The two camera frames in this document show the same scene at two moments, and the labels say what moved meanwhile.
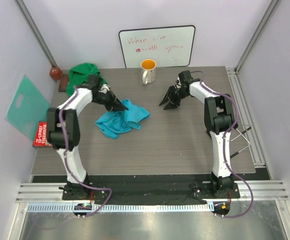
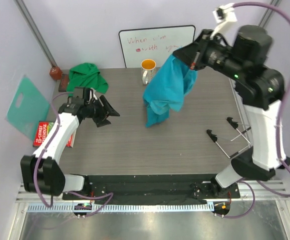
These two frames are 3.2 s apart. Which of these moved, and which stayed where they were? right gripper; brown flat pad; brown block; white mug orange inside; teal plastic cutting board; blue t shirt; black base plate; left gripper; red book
Moved: right gripper; blue t shirt; left gripper
Stayed: white mug orange inside; brown flat pad; teal plastic cutting board; black base plate; brown block; red book
